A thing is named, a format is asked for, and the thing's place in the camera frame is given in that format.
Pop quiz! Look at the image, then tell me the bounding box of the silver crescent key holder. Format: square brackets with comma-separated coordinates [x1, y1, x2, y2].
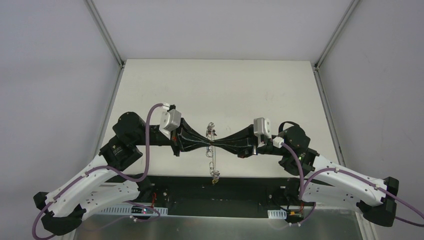
[205, 122, 220, 185]

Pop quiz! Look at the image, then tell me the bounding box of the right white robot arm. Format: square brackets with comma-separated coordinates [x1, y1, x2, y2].
[210, 117, 399, 227]

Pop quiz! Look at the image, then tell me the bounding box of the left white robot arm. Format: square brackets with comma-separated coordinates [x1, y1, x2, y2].
[33, 109, 216, 236]

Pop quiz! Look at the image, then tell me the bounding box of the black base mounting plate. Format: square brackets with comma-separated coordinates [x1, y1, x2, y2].
[132, 175, 301, 218]

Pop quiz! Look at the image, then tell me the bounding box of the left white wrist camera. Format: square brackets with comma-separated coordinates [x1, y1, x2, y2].
[159, 104, 182, 134]

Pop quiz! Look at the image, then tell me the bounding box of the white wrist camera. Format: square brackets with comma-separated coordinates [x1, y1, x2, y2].
[253, 117, 284, 149]
[159, 104, 182, 134]

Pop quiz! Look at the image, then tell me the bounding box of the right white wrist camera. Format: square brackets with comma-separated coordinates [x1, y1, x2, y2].
[253, 117, 284, 149]

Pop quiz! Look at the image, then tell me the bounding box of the right white cable duct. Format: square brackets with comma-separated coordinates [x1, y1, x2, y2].
[267, 209, 287, 220]

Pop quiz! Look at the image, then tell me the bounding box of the white cable duct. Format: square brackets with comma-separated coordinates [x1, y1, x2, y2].
[267, 209, 287, 220]
[97, 204, 168, 216]

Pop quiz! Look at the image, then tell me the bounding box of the left white cable duct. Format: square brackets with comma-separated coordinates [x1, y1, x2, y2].
[97, 204, 168, 216]

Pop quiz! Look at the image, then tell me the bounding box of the left aluminium frame post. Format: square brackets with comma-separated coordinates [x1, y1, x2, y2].
[84, 0, 124, 156]

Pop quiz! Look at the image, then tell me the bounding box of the aluminium frame post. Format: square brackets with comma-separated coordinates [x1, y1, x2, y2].
[312, 0, 362, 167]
[84, 0, 124, 156]

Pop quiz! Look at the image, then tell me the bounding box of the right aluminium frame post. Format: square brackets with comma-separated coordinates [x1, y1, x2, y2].
[312, 0, 362, 167]

